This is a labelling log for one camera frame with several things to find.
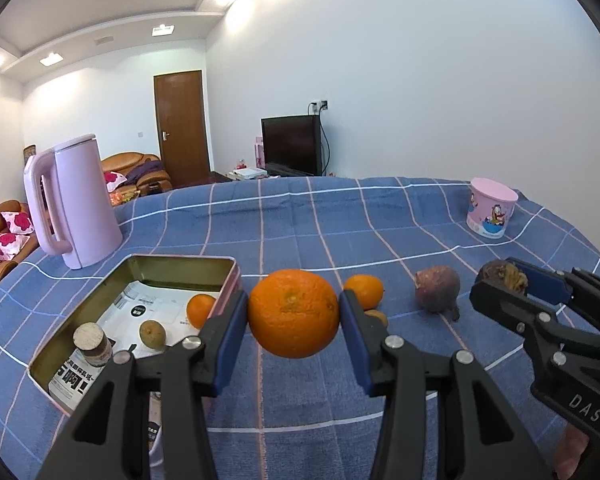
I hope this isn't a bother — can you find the wrinkled dark passion fruit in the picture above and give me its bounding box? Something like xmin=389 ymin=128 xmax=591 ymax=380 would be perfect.
xmin=476 ymin=259 xmax=529 ymax=295

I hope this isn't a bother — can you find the purple round fruit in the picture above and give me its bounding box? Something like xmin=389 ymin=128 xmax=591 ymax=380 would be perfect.
xmin=415 ymin=266 xmax=460 ymax=322

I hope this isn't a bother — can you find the green-brown kiwi fruit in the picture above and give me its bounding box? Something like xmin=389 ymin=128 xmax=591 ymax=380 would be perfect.
xmin=138 ymin=320 xmax=166 ymax=350

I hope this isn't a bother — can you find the small orange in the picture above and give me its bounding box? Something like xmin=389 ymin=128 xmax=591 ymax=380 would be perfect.
xmin=343 ymin=274 xmax=385 ymax=311

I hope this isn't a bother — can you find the large orange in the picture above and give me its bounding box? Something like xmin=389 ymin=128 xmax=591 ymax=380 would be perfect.
xmin=248 ymin=269 xmax=339 ymax=359

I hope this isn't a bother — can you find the person's right hand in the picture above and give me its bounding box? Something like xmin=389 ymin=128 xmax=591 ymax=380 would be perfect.
xmin=554 ymin=425 xmax=590 ymax=480

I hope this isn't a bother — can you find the pink cartoon mug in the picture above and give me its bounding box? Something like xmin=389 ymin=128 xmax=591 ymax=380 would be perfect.
xmin=466 ymin=178 xmax=518 ymax=240

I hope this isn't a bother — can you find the printed paper in tin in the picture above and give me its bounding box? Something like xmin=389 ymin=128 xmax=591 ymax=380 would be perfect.
xmin=47 ymin=281 xmax=199 ymax=412

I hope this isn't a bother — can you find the pink tin box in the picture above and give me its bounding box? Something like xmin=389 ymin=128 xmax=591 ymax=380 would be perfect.
xmin=28 ymin=255 xmax=240 ymax=415

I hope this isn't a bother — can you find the blue checked tablecloth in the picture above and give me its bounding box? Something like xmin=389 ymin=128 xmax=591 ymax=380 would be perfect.
xmin=0 ymin=178 xmax=600 ymax=479

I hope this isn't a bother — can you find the lilac electric kettle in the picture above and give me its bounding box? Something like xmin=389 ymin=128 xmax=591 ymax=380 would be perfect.
xmin=23 ymin=134 xmax=122 ymax=270

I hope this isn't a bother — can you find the brown leather sofa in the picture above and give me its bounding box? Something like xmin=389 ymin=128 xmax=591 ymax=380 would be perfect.
xmin=0 ymin=200 xmax=38 ymax=281

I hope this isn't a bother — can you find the brown leather armchair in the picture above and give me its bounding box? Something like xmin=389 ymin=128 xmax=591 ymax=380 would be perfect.
xmin=102 ymin=152 xmax=173 ymax=207

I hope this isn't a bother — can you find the black television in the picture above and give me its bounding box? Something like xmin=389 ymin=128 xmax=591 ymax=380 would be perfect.
xmin=261 ymin=115 xmax=323 ymax=177

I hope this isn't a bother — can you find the low tv stand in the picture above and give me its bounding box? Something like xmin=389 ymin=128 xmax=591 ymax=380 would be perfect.
xmin=211 ymin=167 xmax=268 ymax=182

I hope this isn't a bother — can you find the brown wooden door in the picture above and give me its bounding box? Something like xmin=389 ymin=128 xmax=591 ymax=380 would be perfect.
xmin=154 ymin=70 xmax=210 ymax=188

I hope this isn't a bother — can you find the wall power socket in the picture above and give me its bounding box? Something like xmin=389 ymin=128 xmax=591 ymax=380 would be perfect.
xmin=308 ymin=100 xmax=328 ymax=115

